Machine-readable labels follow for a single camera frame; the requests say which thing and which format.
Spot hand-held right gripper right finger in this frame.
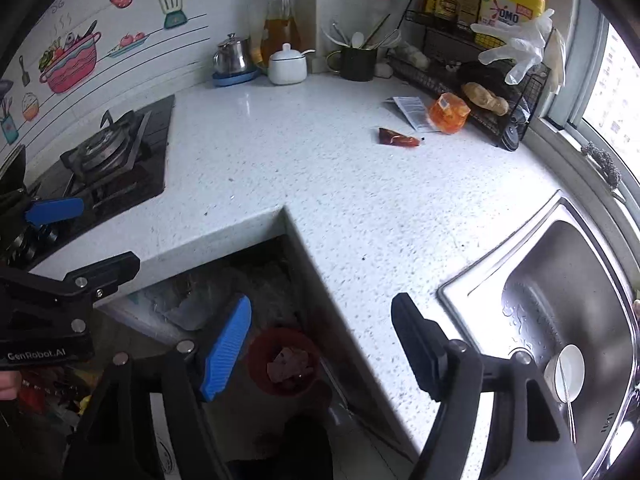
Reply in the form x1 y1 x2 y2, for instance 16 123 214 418
390 292 583 480

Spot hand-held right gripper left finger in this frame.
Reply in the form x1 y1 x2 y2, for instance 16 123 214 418
62 294 253 480

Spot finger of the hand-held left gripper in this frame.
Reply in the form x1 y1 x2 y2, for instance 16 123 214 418
0 251 142 306
0 187 86 266

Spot red trash bin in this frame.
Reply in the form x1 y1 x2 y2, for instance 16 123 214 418
247 327 321 397

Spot person's left hand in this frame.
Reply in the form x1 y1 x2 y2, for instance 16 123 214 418
0 369 23 402

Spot clear plastic bag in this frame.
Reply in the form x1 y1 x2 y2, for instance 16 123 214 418
127 260 301 331

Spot stove burner grate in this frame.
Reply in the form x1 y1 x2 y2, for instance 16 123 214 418
60 110 153 181

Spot black gas stove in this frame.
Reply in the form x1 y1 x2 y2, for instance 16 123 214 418
0 94 177 268

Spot white printed bag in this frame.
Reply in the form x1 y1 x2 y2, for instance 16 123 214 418
150 392 176 480

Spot stainless steel sink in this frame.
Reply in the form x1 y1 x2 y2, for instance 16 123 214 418
437 190 640 480

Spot metal chopsticks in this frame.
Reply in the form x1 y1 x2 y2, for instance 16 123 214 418
556 357 578 445

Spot red sauce packet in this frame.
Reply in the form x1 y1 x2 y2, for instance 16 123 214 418
377 127 422 148

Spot blue tray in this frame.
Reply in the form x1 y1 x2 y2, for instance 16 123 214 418
211 67 261 87

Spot black round disc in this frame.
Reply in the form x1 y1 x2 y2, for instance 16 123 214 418
500 107 526 153

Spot orange snack packet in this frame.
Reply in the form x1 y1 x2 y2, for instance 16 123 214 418
428 92 472 136

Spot printed paper leaflet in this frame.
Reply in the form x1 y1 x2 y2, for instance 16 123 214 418
384 95 441 133

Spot steel kettle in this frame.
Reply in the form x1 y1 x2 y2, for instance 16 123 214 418
213 32 253 77

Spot tan root vegetable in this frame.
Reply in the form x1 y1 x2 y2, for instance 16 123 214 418
460 81 510 117

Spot dried dark plant sprig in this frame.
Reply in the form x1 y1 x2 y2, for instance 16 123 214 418
580 141 623 191

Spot white sugar bowl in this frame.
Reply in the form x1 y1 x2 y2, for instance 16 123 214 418
267 42 317 86

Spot black utensil cup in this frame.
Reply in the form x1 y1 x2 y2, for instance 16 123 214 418
326 45 378 82

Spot glass carafe with amber liquid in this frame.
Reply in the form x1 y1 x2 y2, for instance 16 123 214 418
260 0 303 66

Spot clear plastic glove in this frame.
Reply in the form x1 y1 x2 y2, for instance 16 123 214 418
470 8 556 86

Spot wooden chopsticks in cup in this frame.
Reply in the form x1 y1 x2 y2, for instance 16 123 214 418
361 12 392 50

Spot metal utensils in cup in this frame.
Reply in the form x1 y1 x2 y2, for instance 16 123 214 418
322 21 351 47

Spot white hanging bag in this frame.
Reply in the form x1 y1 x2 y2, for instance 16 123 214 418
542 27 567 96

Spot window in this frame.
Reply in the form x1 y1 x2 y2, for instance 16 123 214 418
550 0 640 291

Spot yellow detergent bottle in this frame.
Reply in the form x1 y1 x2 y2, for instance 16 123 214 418
472 0 547 48

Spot kitchen wall sticker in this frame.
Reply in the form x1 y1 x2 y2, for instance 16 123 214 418
0 0 211 161

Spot black wire rack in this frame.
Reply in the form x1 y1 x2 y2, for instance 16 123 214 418
387 0 566 148

